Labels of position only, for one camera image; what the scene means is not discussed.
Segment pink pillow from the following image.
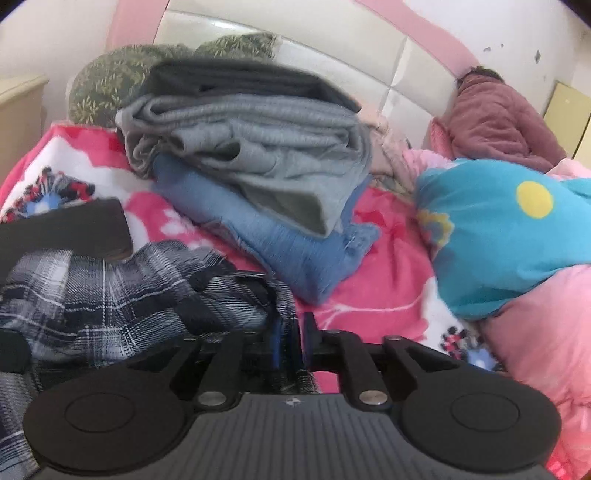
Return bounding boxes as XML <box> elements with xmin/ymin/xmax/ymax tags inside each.
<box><xmin>429</xmin><ymin>117</ymin><xmax>455</xmax><ymax>155</ymax></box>

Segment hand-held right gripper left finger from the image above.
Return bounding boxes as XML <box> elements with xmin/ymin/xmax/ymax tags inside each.
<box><xmin>124</xmin><ymin>318</ymin><xmax>296</xmax><ymax>411</ymax></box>

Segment black phone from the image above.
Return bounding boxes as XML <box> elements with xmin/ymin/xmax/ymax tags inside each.
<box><xmin>0</xmin><ymin>198</ymin><xmax>134</xmax><ymax>282</ymax></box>

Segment white pink padded headboard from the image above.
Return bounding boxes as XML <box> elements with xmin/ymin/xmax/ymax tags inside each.
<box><xmin>108</xmin><ymin>0</ymin><xmax>476</xmax><ymax>153</ymax></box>

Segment dark folded garment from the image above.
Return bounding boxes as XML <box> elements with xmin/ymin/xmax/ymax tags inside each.
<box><xmin>141</xmin><ymin>58</ymin><xmax>363</xmax><ymax>114</ymax></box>

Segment pale pink crumpled clothes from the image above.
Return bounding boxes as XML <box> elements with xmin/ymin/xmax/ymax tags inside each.
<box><xmin>367</xmin><ymin>117</ymin><xmax>416</xmax><ymax>195</ymax></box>

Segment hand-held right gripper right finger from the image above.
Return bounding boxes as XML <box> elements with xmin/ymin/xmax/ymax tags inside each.
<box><xmin>298</xmin><ymin>311</ymin><xmax>462</xmax><ymax>411</ymax></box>

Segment grey folded garment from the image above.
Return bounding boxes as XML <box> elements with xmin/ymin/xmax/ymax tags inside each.
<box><xmin>115</xmin><ymin>92</ymin><xmax>372</xmax><ymax>238</ymax></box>

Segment pink floral bed blanket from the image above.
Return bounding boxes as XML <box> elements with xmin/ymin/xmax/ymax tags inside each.
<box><xmin>0</xmin><ymin>122</ymin><xmax>509</xmax><ymax>480</ymax></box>

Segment blue folded jeans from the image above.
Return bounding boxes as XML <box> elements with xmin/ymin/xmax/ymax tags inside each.
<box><xmin>152</xmin><ymin>152</ymin><xmax>382</xmax><ymax>305</ymax></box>

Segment pale yellow wardrobe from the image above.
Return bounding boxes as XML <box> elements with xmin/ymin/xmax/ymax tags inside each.
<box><xmin>542</xmin><ymin>80</ymin><xmax>591</xmax><ymax>160</ymax></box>

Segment pink floral duvet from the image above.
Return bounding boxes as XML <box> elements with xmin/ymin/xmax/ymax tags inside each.
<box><xmin>402</xmin><ymin>148</ymin><xmax>591</xmax><ymax>480</ymax></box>

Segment black white plaid pants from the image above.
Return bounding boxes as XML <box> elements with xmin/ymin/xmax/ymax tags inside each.
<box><xmin>0</xmin><ymin>240</ymin><xmax>319</xmax><ymax>480</ymax></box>

